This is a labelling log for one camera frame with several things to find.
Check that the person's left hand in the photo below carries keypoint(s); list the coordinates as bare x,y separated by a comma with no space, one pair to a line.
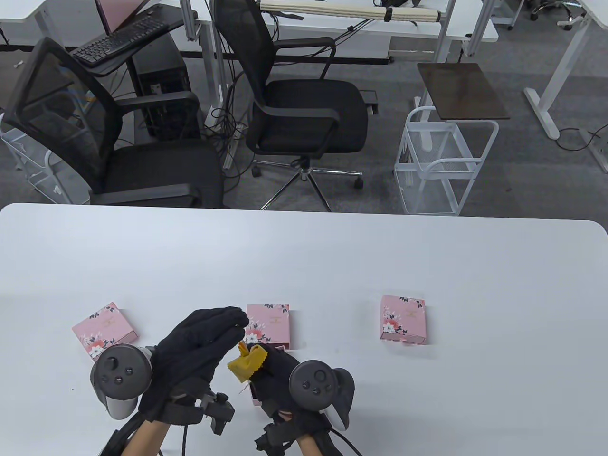
194,346

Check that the person's right hand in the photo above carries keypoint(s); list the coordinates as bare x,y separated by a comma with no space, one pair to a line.
275,380

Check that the pink tray black lining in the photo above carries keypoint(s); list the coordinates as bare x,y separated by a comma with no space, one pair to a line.
254,398

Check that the yellow cleaning cloth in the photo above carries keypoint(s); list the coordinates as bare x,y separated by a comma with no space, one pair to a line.
244,365

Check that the pink floral gift box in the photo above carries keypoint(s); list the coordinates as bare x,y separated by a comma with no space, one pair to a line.
102,327

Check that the pink floral box sleeve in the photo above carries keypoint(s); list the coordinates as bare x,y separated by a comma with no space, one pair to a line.
403,318

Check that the person's right forearm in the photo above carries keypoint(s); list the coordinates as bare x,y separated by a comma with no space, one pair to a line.
308,446

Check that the person's left forearm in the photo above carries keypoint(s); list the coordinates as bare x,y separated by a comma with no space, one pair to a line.
147,439

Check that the grey hand controller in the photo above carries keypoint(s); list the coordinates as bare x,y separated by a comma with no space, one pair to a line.
316,382
121,370

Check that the black mesh office chair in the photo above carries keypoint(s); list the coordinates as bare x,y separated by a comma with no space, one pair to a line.
156,171

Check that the black chair chrome base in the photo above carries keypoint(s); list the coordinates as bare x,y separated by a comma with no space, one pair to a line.
308,114

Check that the black computer tower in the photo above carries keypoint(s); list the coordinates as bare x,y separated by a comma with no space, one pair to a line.
161,71

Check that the black keyboard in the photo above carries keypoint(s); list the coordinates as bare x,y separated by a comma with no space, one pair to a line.
118,40

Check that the black keyboard tray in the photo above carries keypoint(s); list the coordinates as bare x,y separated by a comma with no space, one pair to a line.
173,14

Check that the dark brown wooden board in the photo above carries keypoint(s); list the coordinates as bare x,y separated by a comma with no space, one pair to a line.
463,90

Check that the rolled beige mat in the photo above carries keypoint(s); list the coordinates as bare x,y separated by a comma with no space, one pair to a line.
332,8

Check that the white desk foot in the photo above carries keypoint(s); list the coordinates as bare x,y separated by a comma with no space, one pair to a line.
599,159

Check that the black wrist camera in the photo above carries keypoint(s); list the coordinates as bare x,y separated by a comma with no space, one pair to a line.
275,437
218,411

